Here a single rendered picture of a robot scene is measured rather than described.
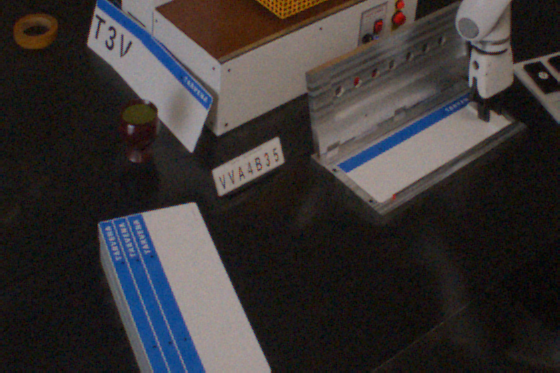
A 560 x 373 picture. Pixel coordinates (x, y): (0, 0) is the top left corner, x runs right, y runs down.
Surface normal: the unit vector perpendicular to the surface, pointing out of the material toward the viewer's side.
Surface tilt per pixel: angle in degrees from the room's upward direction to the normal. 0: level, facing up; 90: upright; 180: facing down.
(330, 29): 90
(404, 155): 0
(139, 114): 0
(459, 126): 0
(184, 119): 69
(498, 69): 78
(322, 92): 73
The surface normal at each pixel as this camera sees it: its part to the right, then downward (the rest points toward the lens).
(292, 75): 0.64, 0.55
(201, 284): 0.06, -0.73
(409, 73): 0.62, 0.33
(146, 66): -0.74, 0.07
